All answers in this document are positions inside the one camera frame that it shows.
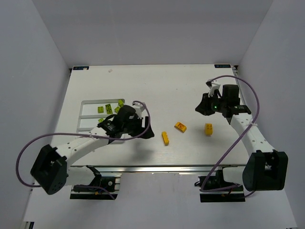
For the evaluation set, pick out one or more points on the lime green upside-down square lego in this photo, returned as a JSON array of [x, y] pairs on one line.
[[100, 109]]

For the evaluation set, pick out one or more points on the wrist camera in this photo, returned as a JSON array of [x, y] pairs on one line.
[[213, 86], [139, 107]]

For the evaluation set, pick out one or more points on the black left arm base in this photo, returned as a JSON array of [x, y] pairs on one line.
[[88, 183]]

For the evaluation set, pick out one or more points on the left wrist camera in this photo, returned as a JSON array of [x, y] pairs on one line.
[[139, 107]]

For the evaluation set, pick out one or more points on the yellow long lego brick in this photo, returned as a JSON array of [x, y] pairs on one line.
[[165, 138]]

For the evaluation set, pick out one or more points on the orange upside-down lego brick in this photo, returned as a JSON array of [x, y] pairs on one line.
[[181, 127]]

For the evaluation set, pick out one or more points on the lime green curved studded lego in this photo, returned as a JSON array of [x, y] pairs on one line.
[[117, 109]]

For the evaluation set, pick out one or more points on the blue label sticker left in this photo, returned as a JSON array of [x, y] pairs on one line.
[[80, 68]]

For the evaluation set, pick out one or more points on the yellow curved lego brick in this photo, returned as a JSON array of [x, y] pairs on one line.
[[208, 129]]

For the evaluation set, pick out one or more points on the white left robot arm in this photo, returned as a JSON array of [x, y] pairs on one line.
[[53, 168]]

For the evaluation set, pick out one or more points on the blue label sticker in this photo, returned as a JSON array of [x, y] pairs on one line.
[[80, 68], [222, 66]]

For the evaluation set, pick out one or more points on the white sorting tray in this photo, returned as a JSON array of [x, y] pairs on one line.
[[88, 116]]

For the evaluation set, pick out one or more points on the lime green small lego brick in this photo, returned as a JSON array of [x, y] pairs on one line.
[[120, 103]]

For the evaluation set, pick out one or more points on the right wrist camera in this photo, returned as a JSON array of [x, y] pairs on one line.
[[213, 86]]

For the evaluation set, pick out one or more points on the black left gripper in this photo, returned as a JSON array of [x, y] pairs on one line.
[[140, 126]]

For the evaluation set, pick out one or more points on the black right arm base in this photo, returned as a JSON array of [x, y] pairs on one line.
[[216, 190]]

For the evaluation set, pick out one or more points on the blue label sticker right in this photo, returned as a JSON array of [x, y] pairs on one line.
[[222, 66]]

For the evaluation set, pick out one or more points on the lime green long lego brick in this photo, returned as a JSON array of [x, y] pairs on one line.
[[108, 109]]

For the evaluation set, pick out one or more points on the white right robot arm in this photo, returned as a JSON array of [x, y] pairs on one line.
[[266, 167]]

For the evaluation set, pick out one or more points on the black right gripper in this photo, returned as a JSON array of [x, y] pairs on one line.
[[209, 106]]

